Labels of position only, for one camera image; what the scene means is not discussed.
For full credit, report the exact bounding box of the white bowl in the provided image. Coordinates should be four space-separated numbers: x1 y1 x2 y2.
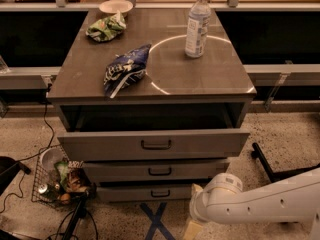
99 0 133 17

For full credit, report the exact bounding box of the black cable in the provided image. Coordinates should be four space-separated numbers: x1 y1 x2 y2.
0 83 56 215

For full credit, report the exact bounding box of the green chip bag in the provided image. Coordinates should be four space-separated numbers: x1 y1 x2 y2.
85 11 126 43

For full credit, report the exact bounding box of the grey bottom drawer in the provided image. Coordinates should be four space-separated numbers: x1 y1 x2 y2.
96 182 193 202

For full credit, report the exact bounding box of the black tripod leg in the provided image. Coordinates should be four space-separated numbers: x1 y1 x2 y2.
62 194 88 240

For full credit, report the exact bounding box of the grey drawer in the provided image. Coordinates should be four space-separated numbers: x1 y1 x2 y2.
96 182 193 202
58 129 249 161
83 158 230 183

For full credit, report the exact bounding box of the wire basket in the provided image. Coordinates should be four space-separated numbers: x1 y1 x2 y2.
31 146 96 208

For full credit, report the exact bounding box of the grey middle drawer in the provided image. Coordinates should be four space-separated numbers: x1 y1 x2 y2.
83 158 230 183

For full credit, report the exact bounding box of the grey top drawer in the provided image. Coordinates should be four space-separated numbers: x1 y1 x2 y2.
58 129 249 161

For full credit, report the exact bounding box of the metal soda can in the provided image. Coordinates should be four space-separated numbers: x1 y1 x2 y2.
38 184 55 197

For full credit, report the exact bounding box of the grey drawer cabinet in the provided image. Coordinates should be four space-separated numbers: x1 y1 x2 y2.
48 9 256 132

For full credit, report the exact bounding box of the clear plastic water bottle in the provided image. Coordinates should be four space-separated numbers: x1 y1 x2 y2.
185 0 211 58

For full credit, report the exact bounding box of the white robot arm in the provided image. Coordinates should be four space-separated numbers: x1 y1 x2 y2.
183 168 320 240

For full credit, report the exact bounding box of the black stand base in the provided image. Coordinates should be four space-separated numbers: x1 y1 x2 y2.
251 143 320 183

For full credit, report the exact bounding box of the blue chip bag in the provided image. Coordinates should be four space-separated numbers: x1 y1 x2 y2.
103 44 151 98

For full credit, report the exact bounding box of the snack bag in basket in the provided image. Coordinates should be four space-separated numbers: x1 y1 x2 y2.
55 161 90 193

